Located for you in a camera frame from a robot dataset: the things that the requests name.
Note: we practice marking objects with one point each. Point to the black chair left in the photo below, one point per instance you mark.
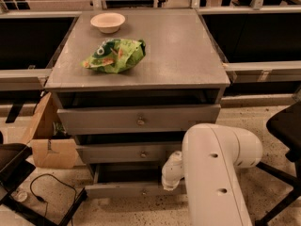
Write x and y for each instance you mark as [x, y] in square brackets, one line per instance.
[14, 169]

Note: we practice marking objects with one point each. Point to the white paper bowl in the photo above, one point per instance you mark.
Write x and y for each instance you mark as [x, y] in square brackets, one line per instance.
[108, 22]

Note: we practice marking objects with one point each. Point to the grey drawer cabinet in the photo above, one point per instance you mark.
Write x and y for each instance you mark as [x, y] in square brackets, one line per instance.
[127, 124]

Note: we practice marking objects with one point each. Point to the grey bottom drawer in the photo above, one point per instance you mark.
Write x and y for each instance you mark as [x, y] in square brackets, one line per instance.
[125, 190]

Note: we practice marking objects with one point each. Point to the green chip bag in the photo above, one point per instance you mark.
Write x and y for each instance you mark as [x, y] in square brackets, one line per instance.
[116, 56]

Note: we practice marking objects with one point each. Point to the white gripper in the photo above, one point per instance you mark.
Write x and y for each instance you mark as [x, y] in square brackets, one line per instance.
[169, 177]

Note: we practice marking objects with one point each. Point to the grey drawer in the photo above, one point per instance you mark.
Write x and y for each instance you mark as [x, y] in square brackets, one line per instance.
[135, 119]
[125, 190]
[127, 152]

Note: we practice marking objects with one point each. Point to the grey middle drawer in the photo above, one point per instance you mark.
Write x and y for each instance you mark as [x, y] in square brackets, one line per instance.
[127, 152]

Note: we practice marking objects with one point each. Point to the grey metal railing frame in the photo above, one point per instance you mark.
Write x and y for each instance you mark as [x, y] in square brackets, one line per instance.
[19, 77]

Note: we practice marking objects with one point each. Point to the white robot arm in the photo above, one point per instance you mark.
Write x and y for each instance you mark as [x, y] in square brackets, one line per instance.
[207, 162]

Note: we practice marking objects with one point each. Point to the grey top drawer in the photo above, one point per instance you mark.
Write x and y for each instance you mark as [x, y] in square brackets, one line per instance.
[135, 119]

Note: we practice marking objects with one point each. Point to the brown cardboard box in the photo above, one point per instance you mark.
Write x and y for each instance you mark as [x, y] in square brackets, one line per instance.
[50, 151]

